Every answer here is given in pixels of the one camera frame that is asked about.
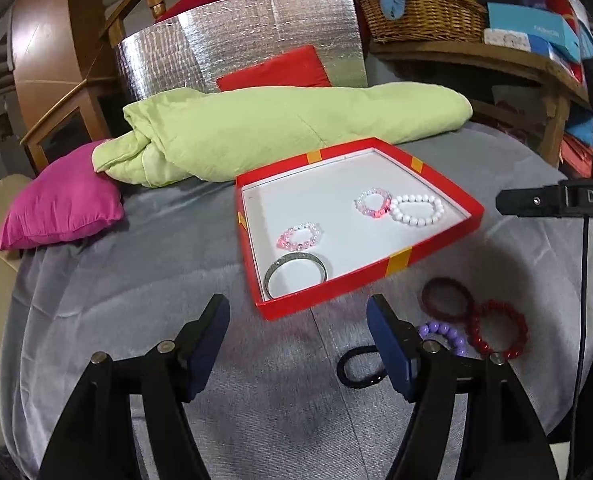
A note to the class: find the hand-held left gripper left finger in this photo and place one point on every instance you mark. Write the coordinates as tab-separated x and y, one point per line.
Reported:
206	355

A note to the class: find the light green quilt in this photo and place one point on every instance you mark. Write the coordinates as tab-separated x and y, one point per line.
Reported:
276	130

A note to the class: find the magenta pillow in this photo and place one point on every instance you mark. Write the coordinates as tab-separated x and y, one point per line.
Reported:
61	200

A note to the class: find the dark red bangle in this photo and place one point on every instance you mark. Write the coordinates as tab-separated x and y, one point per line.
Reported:
429	300

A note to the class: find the red cushion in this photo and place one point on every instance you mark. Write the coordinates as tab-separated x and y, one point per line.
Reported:
276	70

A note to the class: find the silver foil mat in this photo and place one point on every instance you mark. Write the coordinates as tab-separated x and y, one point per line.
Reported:
186	45

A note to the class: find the blue cardboard box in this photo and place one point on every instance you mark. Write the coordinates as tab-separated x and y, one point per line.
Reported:
526	22

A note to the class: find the red cardboard box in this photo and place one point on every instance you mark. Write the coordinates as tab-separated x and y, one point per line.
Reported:
326	301

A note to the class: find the silver bangle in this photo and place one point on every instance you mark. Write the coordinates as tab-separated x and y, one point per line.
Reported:
270	275

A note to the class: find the wicker basket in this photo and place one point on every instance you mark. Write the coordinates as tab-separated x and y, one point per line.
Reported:
426	15

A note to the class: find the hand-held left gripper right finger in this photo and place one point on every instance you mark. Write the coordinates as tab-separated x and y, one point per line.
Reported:
389	345

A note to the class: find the wooden cabinet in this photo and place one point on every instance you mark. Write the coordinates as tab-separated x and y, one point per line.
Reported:
46	60

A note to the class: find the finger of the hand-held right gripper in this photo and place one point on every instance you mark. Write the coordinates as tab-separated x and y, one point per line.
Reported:
526	201

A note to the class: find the wooden shelf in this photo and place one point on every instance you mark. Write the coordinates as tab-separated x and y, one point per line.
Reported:
476	57

